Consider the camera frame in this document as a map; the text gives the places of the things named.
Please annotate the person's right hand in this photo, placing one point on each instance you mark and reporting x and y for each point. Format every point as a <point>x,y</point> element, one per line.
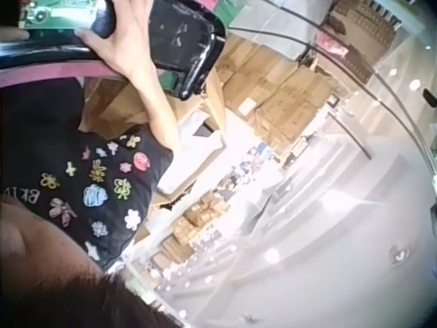
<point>126,44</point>

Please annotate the heap of small brown cartons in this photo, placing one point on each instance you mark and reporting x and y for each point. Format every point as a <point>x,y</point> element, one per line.
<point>184,232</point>

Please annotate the pink table rim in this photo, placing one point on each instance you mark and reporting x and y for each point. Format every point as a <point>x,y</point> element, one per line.
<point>51,72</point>

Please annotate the black curved frame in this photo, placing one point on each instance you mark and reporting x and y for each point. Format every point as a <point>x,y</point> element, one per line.
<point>44,48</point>

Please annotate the black plastic casing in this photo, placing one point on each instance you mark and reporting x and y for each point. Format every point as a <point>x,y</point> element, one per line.
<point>182,41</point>

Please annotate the person's left fingers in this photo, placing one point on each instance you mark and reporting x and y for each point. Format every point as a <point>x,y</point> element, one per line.
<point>15,35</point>

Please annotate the green circuit board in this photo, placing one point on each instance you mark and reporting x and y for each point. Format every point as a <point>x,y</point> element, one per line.
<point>58,15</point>

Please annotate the shelf of brown boxes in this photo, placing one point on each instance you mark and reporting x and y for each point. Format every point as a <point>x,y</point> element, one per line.
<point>365,34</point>

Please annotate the pink packet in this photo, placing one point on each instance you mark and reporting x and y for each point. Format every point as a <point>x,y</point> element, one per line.
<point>331,44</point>

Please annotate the person's left hand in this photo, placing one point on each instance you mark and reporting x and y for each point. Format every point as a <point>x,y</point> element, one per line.
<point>13,35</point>

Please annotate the stack of large cardboard cartons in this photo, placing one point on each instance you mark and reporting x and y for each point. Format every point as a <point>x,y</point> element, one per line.
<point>273,92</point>

